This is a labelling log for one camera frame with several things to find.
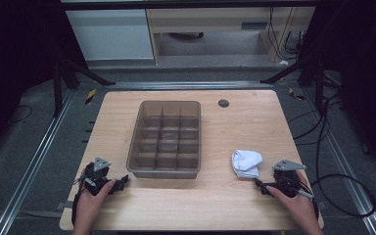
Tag person's right hand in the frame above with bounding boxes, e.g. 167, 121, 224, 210
265, 170, 321, 227

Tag grey divided storage box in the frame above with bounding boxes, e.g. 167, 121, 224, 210
125, 100, 203, 180

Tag black metal stand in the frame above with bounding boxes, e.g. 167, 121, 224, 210
259, 48, 341, 116
52, 48, 117, 118

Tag person's left hand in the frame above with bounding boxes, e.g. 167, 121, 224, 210
74, 179, 117, 227

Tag aluminium floor rail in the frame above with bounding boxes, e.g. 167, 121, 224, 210
107, 80, 274, 91
0, 89, 76, 235
302, 87, 376, 235

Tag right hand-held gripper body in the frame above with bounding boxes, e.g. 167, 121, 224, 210
271, 159, 307, 199

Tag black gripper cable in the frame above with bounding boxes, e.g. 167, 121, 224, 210
70, 174, 91, 227
298, 181, 321, 220

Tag yellow black tape strip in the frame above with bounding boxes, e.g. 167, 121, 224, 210
287, 86, 306, 102
84, 88, 98, 106

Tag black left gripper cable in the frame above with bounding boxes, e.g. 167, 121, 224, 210
70, 174, 91, 227

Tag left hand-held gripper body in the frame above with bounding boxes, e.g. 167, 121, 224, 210
81, 157, 113, 197

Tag thin black floor cable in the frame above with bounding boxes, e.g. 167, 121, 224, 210
5, 104, 34, 127

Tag black looped floor cable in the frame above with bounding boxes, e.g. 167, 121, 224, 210
287, 91, 376, 218

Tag black hanging desk cables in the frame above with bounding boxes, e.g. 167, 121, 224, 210
266, 7, 305, 62

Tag white rolled sock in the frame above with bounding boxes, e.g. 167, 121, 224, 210
231, 149, 264, 180

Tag white cabinet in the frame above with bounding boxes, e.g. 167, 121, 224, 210
65, 8, 155, 62

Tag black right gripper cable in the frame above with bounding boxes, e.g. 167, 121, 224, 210
298, 181, 321, 220

